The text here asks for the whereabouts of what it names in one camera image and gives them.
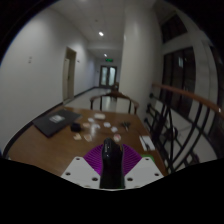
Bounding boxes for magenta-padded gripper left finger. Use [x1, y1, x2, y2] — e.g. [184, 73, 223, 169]
[60, 143, 104, 190]

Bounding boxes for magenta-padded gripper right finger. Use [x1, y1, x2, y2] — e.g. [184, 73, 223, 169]
[122, 143, 165, 190]

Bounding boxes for black computer mouse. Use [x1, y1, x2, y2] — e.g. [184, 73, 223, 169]
[99, 137, 126, 190]

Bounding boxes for white paper sheet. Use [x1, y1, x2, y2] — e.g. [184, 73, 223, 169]
[139, 134, 156, 152]

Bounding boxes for small black charger box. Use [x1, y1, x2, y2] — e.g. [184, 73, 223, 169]
[70, 122, 82, 132]

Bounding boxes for black scissors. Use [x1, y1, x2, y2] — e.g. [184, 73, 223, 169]
[121, 121, 132, 131]

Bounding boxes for black closed laptop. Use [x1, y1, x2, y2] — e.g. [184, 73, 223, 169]
[32, 109, 83, 138]

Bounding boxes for wooden armchair with curved back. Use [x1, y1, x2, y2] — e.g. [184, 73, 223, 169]
[89, 91, 140, 115]

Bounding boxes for wood-topped black metal railing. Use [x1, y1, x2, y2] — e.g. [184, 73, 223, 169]
[144, 81, 224, 174]

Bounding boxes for wooden side door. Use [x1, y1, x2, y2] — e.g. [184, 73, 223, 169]
[62, 46, 78, 103]

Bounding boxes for dark framed window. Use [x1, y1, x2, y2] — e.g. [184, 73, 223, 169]
[159, 46, 198, 118]

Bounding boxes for glass double door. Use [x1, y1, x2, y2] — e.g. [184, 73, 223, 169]
[99, 64, 118, 88]

